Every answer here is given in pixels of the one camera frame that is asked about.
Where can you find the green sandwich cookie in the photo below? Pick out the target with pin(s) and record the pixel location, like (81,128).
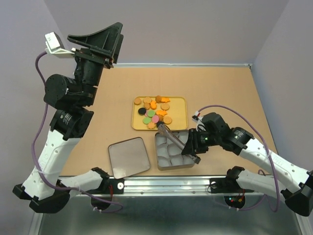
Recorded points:
(146,120)
(151,113)

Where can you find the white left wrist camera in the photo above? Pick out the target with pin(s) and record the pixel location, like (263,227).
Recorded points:
(54,46)

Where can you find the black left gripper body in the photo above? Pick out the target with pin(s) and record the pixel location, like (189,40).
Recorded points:
(93,55)

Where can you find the gold square cookie tin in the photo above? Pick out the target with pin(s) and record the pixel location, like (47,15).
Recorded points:
(168,155)

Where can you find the metal serving tongs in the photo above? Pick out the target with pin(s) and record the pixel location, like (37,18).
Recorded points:
(169,134)

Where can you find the black sandwich cookie left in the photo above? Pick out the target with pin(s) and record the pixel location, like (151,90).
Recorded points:
(141,111)

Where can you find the dotted round biscuit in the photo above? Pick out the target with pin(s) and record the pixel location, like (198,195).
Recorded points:
(167,120)

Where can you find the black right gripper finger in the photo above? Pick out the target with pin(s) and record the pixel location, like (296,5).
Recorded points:
(193,159)
(192,144)

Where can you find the orange fish cookie upper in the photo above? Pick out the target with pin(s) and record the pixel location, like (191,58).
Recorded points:
(153,105)

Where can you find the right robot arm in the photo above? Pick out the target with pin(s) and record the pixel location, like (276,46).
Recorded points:
(286,181)

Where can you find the flower shaped tan cookie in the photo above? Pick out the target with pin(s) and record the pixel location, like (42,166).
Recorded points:
(151,125)

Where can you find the plain round tan cookie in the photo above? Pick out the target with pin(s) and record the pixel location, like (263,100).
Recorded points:
(137,101)

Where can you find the yellow cookie tray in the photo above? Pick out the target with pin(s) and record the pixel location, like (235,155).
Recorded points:
(177,111)

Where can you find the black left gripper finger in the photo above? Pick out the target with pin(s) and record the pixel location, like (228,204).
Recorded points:
(117,40)
(100,41)

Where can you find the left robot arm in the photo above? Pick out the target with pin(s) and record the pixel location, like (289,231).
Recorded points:
(71,98)

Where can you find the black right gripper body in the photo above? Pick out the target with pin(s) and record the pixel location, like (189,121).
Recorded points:
(206,139)

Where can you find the aluminium front rail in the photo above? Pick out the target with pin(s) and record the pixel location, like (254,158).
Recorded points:
(162,185)

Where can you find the gold tin lid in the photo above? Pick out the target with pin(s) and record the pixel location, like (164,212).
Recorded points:
(128,158)

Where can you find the green sandwich cookie upper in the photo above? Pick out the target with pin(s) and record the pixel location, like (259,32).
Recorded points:
(151,113)

